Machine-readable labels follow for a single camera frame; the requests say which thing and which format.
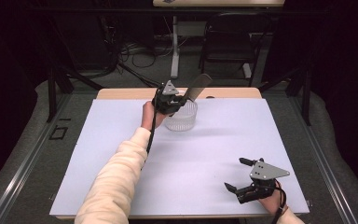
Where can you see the white table leg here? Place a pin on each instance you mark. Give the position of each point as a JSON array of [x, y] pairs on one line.
[[175, 49], [247, 71]]

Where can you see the black metal stand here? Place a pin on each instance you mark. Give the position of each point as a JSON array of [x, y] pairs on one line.
[[304, 90], [59, 81]]

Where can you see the black tape square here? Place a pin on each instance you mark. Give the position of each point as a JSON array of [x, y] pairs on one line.
[[51, 133]]

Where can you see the person's left hand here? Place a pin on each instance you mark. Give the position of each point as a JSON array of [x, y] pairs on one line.
[[149, 116]]

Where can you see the black chair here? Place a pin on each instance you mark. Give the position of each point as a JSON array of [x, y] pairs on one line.
[[230, 43]]

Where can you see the clear plastic cup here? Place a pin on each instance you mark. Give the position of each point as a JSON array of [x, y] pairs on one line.
[[183, 119]]

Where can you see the person's right hand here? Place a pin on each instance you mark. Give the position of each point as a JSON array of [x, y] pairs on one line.
[[272, 202]]

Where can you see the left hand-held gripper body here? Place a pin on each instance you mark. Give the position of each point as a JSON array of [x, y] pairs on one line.
[[164, 101]]

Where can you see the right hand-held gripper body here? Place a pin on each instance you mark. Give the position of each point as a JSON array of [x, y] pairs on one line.
[[267, 171]]

